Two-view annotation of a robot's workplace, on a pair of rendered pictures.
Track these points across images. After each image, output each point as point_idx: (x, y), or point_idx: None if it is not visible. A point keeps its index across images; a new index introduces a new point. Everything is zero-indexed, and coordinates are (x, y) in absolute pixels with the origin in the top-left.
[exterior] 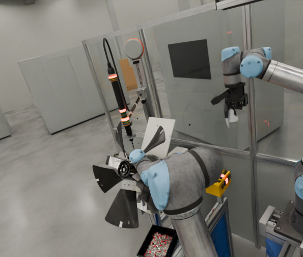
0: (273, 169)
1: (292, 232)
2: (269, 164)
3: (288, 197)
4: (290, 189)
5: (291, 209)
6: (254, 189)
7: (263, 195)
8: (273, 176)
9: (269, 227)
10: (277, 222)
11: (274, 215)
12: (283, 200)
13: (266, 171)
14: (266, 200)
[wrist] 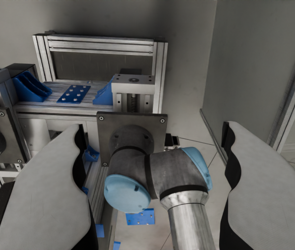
0: (292, 42)
1: (105, 132)
2: None
3: (254, 58)
4: (261, 64)
5: (147, 122)
6: None
7: (258, 12)
8: (281, 38)
9: (114, 95)
10: (110, 114)
11: (141, 94)
12: (251, 48)
13: (292, 26)
14: (252, 17)
